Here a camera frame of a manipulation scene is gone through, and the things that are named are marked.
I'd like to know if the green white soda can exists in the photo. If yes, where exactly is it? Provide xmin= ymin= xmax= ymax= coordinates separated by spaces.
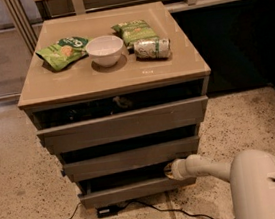
xmin=133 ymin=38 xmax=171 ymax=59

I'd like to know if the grey three-drawer cabinet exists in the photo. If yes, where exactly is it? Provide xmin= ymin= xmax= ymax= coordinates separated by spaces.
xmin=7 ymin=0 xmax=228 ymax=217

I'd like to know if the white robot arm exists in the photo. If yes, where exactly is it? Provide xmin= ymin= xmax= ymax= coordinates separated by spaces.
xmin=164 ymin=149 xmax=275 ymax=219

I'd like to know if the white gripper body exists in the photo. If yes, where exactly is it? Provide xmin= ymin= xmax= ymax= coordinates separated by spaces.
xmin=170 ymin=159 xmax=191 ymax=181

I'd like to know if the grey drawer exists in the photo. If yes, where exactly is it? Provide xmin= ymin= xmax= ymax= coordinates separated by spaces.
xmin=75 ymin=158 xmax=200 ymax=211
xmin=63 ymin=136 xmax=199 ymax=182
xmin=37 ymin=95 xmax=208 ymax=155

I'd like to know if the black floor cable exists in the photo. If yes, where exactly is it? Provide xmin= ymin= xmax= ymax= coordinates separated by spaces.
xmin=38 ymin=181 xmax=237 ymax=219

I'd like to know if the grey bottom drawer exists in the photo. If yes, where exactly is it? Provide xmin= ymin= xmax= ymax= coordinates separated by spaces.
xmin=75 ymin=158 xmax=200 ymax=211

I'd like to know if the black power adapter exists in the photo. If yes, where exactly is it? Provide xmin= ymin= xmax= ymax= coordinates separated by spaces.
xmin=96 ymin=205 xmax=119 ymax=218

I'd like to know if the grey middle drawer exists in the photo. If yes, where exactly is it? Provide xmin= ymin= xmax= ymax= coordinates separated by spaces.
xmin=63 ymin=136 xmax=199 ymax=182

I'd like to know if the green chip bag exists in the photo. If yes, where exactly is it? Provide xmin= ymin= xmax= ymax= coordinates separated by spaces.
xmin=112 ymin=19 xmax=158 ymax=49
xmin=36 ymin=36 xmax=89 ymax=72

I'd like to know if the white ceramic bowl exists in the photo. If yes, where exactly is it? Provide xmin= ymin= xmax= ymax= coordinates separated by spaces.
xmin=85 ymin=35 xmax=124 ymax=68

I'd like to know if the green chip bag left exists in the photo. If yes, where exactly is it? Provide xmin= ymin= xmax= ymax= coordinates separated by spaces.
xmin=36 ymin=36 xmax=89 ymax=72

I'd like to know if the grey top drawer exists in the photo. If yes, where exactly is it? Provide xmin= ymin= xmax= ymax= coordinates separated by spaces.
xmin=37 ymin=95 xmax=208 ymax=155

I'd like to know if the green chip bag right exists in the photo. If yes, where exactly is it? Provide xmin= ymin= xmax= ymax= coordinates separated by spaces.
xmin=112 ymin=19 xmax=158 ymax=49

